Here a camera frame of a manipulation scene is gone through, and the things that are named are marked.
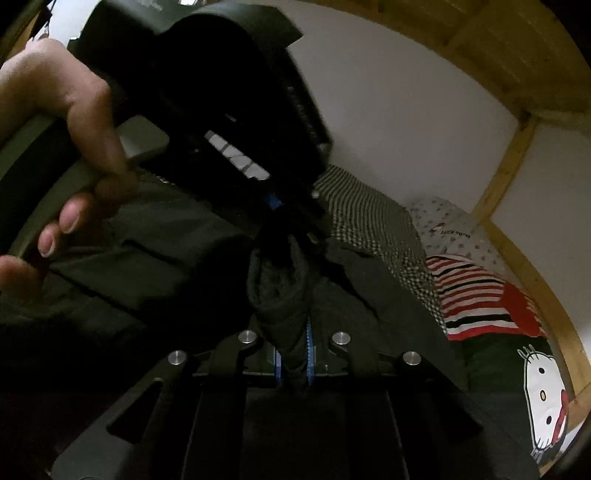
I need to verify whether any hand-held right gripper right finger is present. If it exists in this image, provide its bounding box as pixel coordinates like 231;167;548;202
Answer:
304;322;542;480

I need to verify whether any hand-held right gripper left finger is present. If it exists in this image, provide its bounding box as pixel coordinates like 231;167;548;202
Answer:
48;329;284;480

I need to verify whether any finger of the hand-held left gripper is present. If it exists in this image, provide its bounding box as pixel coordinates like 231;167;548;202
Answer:
292;182;331;252
257;182;293;252

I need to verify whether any black jacket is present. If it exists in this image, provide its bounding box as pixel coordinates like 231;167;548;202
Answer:
0;170;468;398

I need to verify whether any person's left hand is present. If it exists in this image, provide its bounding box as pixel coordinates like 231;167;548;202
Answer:
0;39;140;295

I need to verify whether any black white checkered blanket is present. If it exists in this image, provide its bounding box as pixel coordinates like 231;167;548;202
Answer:
313;165;450;334

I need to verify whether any white dotted pillow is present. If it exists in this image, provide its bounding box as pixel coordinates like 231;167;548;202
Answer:
405;196;514;278

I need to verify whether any striped cartoon cat blanket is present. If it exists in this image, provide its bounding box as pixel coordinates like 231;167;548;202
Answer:
424;255;579;468

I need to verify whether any wooden bed frame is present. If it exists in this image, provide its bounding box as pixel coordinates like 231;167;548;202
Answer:
318;0;591;464

